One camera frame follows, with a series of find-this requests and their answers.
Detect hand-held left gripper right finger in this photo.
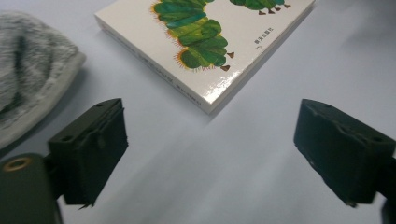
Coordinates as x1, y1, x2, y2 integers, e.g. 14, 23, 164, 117
292, 98, 396, 208

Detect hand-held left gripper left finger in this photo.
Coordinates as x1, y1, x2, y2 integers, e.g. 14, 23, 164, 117
47, 98, 129, 208

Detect grey striped fuzzy pouch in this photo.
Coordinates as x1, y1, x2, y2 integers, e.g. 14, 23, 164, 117
0, 11, 87, 150

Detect white caterpillar picture book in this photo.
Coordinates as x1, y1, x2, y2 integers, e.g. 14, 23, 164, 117
93, 0, 317, 116

